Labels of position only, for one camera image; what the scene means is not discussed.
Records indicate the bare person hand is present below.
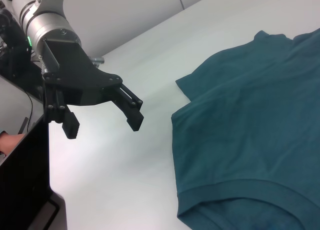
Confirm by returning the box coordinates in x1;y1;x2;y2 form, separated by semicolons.
0;130;25;156

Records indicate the teal FREE print t-shirt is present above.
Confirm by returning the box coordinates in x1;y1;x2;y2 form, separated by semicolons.
171;28;320;230

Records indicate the thin black cable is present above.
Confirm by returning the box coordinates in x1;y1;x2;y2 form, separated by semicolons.
22;89;35;130

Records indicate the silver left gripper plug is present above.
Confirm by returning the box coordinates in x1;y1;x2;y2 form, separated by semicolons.
90;56;105;66

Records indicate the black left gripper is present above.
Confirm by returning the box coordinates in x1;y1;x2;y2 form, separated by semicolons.
41;37;145;140

